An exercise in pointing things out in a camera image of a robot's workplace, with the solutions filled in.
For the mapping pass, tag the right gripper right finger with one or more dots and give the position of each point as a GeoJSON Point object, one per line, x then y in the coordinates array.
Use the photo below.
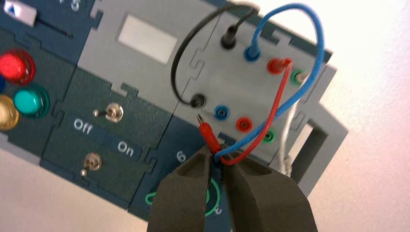
{"type": "Point", "coordinates": [266, 201]}

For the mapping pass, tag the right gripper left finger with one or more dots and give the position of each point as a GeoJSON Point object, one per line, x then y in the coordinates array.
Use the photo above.
{"type": "Point", "coordinates": [182, 198]}

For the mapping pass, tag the modular grey and teal control box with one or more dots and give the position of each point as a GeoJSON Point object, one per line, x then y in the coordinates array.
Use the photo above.
{"type": "Point", "coordinates": [144, 89]}

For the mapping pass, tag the small white display window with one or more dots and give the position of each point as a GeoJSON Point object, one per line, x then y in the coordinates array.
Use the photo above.
{"type": "Point", "coordinates": [147, 38]}

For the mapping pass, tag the teal dome push button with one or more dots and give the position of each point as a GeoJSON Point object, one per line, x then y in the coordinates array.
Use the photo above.
{"type": "Point", "coordinates": [29, 101]}

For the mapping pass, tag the yellow dome push button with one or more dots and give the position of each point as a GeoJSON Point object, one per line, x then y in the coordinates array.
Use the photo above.
{"type": "Point", "coordinates": [6, 112]}

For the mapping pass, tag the blue dome push button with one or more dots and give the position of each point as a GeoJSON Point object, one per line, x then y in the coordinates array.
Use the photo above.
{"type": "Point", "coordinates": [1, 84]}

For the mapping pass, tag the red dome push button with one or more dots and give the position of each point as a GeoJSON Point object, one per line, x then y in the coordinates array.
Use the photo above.
{"type": "Point", "coordinates": [12, 67]}

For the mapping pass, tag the metal toggle switch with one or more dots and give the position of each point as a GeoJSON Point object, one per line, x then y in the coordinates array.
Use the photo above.
{"type": "Point", "coordinates": [112, 112]}
{"type": "Point", "coordinates": [93, 161]}

